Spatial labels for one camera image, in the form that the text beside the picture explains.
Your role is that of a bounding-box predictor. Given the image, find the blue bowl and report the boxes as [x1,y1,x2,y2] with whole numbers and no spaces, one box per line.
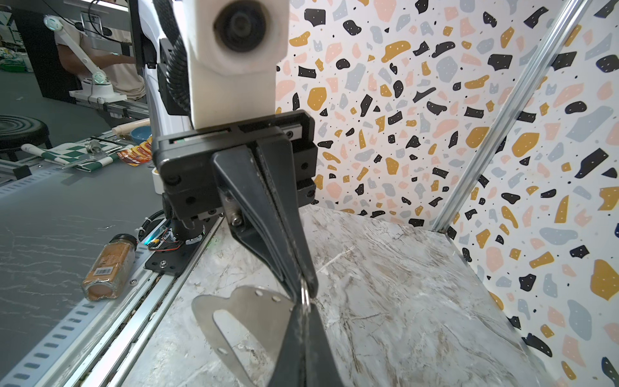
[130,126,152,144]

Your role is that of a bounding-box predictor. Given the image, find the red snack packet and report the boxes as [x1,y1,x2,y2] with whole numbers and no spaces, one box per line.
[117,139,152,167]

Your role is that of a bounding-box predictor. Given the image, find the black round stool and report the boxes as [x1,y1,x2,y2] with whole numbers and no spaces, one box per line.
[1,114,53,161]

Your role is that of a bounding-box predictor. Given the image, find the metal keyring plate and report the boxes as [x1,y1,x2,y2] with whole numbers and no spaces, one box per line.
[191,285,293,386]

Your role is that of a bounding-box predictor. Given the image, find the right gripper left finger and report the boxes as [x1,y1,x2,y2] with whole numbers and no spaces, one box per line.
[268,304,309,387]

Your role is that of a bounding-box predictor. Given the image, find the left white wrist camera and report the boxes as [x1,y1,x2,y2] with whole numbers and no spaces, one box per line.
[172,1,290,129]

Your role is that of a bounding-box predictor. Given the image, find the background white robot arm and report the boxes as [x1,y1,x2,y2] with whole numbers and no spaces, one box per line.
[44,15,127,105]

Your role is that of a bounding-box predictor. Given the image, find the spice jar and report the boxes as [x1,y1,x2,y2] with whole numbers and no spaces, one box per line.
[82,234,139,302]

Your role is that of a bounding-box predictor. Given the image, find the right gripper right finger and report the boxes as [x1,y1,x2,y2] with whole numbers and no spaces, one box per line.
[304,303,343,387]

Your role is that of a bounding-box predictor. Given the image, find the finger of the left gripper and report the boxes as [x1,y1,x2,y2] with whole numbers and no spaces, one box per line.
[212,146,301,300]
[256,135,319,298]

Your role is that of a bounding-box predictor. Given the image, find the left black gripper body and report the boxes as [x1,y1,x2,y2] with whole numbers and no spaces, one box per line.
[153,110,318,230]

